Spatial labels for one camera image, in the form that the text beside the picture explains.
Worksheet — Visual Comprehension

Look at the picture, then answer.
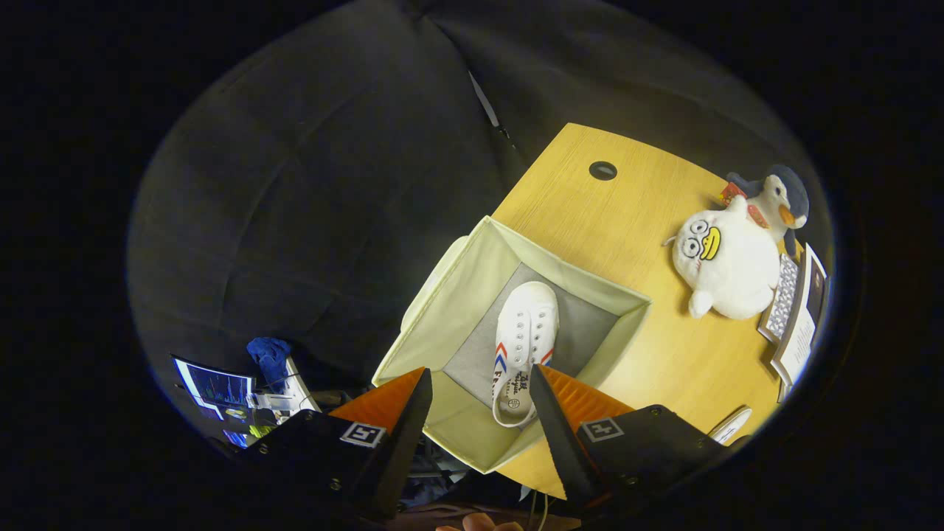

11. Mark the white cover book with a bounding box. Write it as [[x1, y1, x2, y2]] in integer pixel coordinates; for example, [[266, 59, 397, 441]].
[[771, 243, 829, 388]]

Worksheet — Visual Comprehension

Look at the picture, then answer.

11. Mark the penguin plush toy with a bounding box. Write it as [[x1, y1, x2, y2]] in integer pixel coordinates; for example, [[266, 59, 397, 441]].
[[719, 164, 811, 255]]

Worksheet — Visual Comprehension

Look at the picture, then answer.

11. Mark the computer monitor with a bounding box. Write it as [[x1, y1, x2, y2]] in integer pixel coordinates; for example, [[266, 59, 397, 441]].
[[171, 355, 257, 423]]

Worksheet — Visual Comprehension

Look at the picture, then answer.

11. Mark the cream fabric storage box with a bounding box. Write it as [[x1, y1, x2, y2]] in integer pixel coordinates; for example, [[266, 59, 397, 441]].
[[371, 215, 653, 474]]

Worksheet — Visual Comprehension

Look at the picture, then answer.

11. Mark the white duck plush toy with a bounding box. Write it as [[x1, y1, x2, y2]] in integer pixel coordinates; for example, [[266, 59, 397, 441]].
[[662, 195, 782, 320]]

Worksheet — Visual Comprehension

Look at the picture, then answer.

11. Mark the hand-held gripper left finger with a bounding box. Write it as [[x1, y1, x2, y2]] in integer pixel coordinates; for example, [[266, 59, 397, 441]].
[[235, 367, 434, 521]]

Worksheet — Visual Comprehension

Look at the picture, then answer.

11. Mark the blue cloth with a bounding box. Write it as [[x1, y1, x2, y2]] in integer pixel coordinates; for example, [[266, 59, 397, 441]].
[[246, 337, 294, 392]]

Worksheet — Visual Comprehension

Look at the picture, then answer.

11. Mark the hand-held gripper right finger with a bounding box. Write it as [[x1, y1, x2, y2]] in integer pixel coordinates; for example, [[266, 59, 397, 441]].
[[530, 364, 729, 511]]

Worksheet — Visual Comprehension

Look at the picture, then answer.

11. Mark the white canvas shoe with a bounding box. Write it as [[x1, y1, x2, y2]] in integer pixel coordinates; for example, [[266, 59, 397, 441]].
[[492, 281, 560, 428], [708, 406, 754, 448]]

